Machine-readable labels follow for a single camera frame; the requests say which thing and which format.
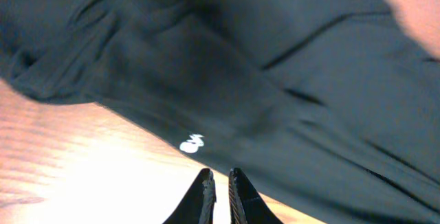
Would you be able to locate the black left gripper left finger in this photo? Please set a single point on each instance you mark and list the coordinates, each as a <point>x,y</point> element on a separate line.
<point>197,205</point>

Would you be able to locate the black t-shirt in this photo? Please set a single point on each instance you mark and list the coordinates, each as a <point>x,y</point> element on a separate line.
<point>325,105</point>

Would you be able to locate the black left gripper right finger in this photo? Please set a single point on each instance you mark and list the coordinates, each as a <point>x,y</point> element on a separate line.
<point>246,204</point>

